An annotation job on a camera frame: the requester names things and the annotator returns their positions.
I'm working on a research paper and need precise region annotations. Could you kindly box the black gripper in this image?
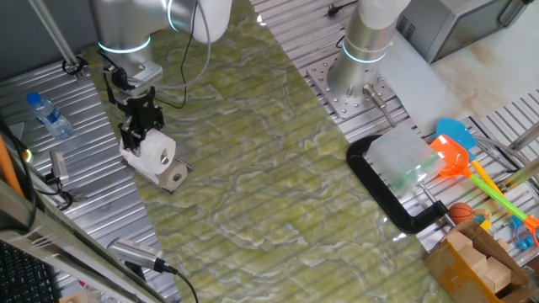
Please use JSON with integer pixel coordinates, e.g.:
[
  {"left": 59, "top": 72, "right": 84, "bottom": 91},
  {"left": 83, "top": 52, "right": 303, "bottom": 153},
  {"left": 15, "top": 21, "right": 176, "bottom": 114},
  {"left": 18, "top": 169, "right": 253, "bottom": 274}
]
[{"left": 115, "top": 86, "right": 166, "bottom": 157}]

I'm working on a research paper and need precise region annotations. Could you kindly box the white toilet paper roll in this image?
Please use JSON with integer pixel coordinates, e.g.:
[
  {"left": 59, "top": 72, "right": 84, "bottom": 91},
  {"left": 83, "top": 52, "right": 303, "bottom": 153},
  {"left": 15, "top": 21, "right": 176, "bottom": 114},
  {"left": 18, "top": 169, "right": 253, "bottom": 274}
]
[{"left": 119, "top": 128, "right": 178, "bottom": 185}]

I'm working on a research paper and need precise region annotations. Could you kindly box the clear water bottle blue cap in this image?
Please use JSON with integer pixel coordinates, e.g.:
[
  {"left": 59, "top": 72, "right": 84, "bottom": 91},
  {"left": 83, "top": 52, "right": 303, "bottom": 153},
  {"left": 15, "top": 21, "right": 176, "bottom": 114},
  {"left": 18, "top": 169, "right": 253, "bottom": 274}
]
[{"left": 25, "top": 91, "right": 75, "bottom": 141}]

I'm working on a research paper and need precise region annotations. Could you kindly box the orange rod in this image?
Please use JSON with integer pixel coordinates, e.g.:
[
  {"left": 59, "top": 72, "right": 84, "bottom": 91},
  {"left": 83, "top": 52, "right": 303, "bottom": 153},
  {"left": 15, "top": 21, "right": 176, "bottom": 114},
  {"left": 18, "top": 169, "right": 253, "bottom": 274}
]
[{"left": 0, "top": 134, "right": 24, "bottom": 197}]

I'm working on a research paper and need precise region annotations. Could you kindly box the silver tripod pole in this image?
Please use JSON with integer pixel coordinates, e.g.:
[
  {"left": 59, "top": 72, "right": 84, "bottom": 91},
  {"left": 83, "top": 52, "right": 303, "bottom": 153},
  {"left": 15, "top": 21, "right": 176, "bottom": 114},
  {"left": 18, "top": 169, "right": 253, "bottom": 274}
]
[{"left": 28, "top": 0, "right": 90, "bottom": 82}]

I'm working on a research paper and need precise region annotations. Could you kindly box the green marble pattern mat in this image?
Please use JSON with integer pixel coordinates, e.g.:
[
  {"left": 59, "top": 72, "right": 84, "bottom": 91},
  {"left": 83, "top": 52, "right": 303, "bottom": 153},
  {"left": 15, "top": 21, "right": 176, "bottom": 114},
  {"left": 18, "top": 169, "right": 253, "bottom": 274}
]
[{"left": 82, "top": 0, "right": 458, "bottom": 303}]

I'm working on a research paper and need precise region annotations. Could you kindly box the black keyboard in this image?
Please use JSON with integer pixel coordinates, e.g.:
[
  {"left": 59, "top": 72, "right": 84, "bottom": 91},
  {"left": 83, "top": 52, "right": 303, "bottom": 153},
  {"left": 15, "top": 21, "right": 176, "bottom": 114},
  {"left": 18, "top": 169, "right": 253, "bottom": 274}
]
[{"left": 0, "top": 242, "right": 60, "bottom": 303}]

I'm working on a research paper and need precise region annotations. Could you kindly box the black power plug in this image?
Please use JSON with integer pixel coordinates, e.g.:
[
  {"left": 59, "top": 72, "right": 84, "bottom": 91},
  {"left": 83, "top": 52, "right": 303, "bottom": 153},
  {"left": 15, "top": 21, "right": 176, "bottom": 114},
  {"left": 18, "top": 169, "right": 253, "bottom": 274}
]
[{"left": 326, "top": 0, "right": 359, "bottom": 17}]

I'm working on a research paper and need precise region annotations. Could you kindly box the black C-clamp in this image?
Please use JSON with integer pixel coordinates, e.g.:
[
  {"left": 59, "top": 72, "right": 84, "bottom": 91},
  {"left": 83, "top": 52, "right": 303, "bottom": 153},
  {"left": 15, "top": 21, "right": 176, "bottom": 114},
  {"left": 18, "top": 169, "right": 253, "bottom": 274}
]
[{"left": 345, "top": 134, "right": 456, "bottom": 235}]

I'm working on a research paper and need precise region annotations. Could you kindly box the translucent plastic box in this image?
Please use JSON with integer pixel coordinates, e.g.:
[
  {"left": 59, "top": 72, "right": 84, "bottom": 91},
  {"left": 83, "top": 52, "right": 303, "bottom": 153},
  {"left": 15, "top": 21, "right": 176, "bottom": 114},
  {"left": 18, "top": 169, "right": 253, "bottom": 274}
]
[{"left": 366, "top": 125, "right": 447, "bottom": 199}]

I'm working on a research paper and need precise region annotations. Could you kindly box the grey plastic sheet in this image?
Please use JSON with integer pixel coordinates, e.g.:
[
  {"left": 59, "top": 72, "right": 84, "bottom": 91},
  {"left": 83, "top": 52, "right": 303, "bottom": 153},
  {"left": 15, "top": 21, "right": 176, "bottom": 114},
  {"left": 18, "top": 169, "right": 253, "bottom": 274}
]
[{"left": 376, "top": 31, "right": 464, "bottom": 136}]

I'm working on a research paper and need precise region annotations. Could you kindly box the brown cardboard box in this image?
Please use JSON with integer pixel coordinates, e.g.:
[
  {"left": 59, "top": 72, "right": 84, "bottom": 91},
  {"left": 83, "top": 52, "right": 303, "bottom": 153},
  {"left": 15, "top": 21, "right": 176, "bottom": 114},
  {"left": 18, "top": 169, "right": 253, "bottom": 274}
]
[{"left": 424, "top": 221, "right": 539, "bottom": 303}]

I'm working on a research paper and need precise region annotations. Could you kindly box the small toy basketball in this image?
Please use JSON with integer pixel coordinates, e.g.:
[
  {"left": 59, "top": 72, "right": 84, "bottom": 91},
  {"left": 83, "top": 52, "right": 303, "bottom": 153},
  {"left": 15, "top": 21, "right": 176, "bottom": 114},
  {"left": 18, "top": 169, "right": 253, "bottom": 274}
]
[{"left": 448, "top": 202, "right": 476, "bottom": 225}]

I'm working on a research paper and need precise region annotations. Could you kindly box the plain wooden block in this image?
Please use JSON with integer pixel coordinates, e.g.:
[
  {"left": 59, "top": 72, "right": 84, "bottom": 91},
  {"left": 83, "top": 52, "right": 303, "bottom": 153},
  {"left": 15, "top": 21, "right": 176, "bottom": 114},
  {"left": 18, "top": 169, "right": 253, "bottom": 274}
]
[
  {"left": 445, "top": 229, "right": 473, "bottom": 253},
  {"left": 456, "top": 243, "right": 489, "bottom": 274},
  {"left": 483, "top": 256, "right": 513, "bottom": 295}
]

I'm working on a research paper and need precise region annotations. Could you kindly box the silver microwave oven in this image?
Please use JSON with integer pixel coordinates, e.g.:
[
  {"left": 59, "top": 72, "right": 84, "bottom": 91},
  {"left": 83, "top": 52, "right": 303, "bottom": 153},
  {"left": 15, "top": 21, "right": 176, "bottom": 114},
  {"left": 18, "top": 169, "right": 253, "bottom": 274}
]
[{"left": 395, "top": 0, "right": 534, "bottom": 64}]

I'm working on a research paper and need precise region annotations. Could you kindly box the aluminium profile bar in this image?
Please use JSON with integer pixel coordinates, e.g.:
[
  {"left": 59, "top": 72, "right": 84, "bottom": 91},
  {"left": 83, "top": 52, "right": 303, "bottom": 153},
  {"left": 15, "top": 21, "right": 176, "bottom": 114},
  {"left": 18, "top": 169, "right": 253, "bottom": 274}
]
[
  {"left": 503, "top": 157, "right": 539, "bottom": 189},
  {"left": 503, "top": 121, "right": 539, "bottom": 152}
]

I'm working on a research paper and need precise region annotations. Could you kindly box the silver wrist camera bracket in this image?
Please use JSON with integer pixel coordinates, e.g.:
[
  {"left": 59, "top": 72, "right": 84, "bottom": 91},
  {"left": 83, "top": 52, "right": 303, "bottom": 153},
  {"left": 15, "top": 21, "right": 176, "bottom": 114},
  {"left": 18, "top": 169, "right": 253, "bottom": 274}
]
[{"left": 109, "top": 61, "right": 164, "bottom": 105}]

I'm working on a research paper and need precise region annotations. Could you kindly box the small silver camera on stand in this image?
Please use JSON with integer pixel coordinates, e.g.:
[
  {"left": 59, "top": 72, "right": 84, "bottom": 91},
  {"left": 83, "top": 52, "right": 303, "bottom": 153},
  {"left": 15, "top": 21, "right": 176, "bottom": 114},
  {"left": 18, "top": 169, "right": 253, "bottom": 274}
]
[{"left": 45, "top": 150, "right": 85, "bottom": 203}]

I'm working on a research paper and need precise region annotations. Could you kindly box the light grey wrist cable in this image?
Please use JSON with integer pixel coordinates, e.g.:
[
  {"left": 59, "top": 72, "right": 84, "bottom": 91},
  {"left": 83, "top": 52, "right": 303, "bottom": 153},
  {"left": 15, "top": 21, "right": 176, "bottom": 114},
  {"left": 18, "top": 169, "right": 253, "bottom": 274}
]
[{"left": 153, "top": 0, "right": 213, "bottom": 91}]

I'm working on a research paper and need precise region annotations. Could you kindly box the silver grille camera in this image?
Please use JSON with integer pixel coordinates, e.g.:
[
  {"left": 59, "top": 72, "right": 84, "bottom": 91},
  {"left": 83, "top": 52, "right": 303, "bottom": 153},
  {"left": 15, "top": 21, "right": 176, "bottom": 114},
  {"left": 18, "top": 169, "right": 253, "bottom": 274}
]
[{"left": 107, "top": 237, "right": 164, "bottom": 281}]

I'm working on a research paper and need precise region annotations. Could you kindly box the thin black cable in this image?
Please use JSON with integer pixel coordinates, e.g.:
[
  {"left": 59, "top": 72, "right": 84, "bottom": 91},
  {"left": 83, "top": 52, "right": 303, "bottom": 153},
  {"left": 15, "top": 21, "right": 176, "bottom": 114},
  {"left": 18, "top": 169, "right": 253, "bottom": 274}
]
[{"left": 0, "top": 120, "right": 39, "bottom": 232}]

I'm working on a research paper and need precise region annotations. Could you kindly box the aluminium frame bar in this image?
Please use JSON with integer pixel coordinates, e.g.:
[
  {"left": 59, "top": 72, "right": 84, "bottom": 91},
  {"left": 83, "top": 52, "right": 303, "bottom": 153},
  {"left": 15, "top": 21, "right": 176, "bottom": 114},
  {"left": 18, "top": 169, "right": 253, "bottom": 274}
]
[{"left": 0, "top": 180, "right": 169, "bottom": 303}]

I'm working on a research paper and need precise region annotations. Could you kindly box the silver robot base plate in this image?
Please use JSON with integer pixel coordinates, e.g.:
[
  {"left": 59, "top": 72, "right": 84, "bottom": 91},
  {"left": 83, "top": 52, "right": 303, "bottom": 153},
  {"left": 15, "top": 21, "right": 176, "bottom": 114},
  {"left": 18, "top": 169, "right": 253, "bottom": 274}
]
[{"left": 306, "top": 54, "right": 405, "bottom": 120}]

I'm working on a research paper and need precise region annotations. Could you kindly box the grey cable with metal connector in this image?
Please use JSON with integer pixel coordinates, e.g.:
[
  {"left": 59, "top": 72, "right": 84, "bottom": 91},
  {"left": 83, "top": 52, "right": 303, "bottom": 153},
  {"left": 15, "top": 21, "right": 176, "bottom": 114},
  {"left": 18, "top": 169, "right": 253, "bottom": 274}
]
[{"left": 362, "top": 83, "right": 399, "bottom": 129}]

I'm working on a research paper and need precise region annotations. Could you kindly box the orange toy shovel green handle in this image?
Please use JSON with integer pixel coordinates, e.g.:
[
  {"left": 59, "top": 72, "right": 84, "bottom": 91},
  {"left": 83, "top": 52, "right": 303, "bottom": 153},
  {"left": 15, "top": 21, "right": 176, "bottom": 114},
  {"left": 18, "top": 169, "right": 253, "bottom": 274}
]
[{"left": 429, "top": 133, "right": 539, "bottom": 247}]

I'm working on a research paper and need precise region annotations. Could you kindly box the blue toy shovel yellow handle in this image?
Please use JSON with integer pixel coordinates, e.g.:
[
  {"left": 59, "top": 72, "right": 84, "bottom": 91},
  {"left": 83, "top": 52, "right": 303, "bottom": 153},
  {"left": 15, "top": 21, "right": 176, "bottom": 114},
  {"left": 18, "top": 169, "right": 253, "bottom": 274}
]
[{"left": 435, "top": 117, "right": 536, "bottom": 252}]

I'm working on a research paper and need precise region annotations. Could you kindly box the grey hose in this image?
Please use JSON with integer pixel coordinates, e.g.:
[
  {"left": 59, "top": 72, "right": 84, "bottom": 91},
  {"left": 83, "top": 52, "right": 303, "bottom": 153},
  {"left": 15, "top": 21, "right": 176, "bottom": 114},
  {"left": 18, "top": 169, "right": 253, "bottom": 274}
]
[{"left": 473, "top": 135, "right": 527, "bottom": 173}]

